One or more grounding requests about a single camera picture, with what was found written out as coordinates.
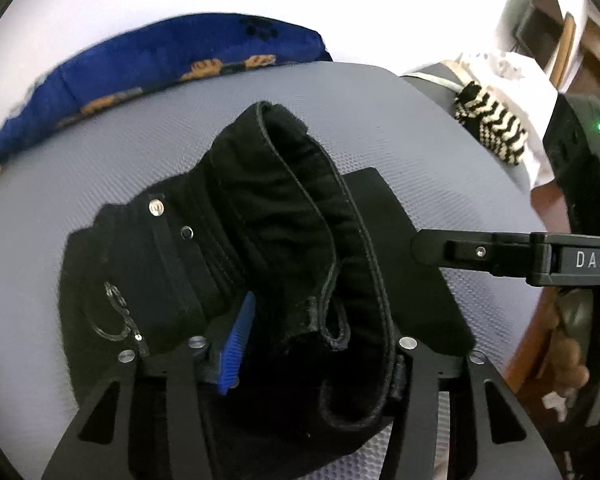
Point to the person's right hand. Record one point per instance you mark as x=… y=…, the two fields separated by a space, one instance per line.
x=570 y=374

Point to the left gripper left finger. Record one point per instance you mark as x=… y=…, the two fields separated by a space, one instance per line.
x=227 y=338

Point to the wooden furniture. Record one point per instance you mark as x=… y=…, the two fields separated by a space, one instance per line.
x=563 y=37

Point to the black pants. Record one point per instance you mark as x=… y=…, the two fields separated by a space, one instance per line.
x=325 y=254

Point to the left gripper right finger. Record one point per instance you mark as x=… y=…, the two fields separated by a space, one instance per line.
x=400 y=378

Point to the blue floral blanket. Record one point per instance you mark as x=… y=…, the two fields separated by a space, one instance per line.
x=151 y=58

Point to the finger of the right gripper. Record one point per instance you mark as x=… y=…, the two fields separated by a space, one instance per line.
x=508 y=255

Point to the black white zigzag cloth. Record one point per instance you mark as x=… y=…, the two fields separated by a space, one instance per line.
x=491 y=123

